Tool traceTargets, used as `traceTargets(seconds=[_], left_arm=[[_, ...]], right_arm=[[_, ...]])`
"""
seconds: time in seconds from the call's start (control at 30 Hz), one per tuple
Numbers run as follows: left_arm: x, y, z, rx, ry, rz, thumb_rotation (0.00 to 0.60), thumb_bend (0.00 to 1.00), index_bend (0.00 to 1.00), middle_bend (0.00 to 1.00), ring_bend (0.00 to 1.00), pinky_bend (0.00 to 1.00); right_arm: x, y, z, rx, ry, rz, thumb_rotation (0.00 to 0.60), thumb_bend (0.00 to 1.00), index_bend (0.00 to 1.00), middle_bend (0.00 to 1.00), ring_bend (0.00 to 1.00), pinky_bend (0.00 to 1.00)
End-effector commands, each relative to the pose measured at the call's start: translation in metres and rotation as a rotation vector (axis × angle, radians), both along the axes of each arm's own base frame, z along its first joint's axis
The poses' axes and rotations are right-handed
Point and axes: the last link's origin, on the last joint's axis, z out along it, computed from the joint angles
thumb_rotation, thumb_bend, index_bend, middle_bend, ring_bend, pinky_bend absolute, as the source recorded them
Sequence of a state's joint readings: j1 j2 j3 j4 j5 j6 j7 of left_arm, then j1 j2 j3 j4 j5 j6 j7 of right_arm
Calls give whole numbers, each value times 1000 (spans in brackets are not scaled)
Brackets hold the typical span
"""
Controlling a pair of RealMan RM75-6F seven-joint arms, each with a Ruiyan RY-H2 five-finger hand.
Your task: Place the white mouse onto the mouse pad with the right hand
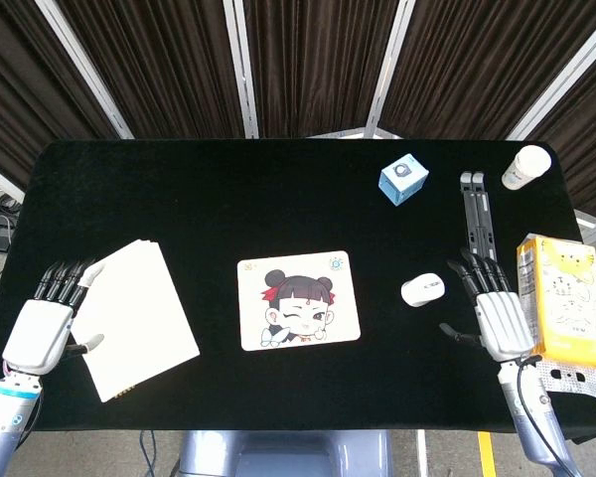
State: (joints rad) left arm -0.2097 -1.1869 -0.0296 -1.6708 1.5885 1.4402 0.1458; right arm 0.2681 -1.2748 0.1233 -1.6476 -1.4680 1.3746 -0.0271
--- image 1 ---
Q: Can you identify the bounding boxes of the black folding stand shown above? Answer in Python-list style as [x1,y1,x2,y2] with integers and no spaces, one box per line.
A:
[458,170,500,264]

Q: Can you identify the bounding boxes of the white paper stack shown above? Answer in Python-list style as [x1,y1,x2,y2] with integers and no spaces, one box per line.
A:
[71,238,202,404]

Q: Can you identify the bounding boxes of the yellow tissue pack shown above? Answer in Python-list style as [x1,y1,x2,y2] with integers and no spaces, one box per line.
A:
[515,236,596,371]

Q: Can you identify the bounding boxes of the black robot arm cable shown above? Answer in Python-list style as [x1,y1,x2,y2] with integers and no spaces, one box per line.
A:
[515,353,572,477]

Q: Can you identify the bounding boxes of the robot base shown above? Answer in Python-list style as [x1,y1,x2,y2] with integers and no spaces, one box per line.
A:
[177,429,394,477]

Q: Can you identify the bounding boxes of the white frame post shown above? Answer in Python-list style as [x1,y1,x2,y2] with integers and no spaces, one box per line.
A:
[222,0,260,139]
[505,7,596,143]
[32,0,135,140]
[363,0,418,139]

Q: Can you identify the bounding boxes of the blue white small box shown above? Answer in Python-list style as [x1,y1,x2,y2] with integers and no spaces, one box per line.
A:
[378,153,430,207]

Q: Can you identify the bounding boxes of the white perforated plastic sheet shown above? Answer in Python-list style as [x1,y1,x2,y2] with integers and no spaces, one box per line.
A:
[534,358,596,400]

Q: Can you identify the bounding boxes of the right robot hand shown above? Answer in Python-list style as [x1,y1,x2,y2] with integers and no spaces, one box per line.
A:
[438,247,542,363]

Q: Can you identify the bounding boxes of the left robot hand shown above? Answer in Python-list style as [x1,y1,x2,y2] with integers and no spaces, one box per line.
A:
[1,256,105,377]

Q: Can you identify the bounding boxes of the cartoon girl mouse pad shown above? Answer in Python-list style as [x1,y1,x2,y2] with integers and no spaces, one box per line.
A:
[236,249,363,353]

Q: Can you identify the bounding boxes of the white computer mouse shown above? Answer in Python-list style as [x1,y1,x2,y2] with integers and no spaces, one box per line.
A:
[400,272,446,308]

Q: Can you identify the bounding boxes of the white plastic bottle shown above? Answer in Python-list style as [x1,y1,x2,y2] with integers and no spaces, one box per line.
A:
[501,144,553,191]

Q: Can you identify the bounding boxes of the brown curtain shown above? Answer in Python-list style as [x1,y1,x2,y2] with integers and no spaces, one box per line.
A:
[0,0,596,220]

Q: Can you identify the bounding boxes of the black table cloth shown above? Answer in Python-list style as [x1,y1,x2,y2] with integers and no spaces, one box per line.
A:
[0,138,596,446]

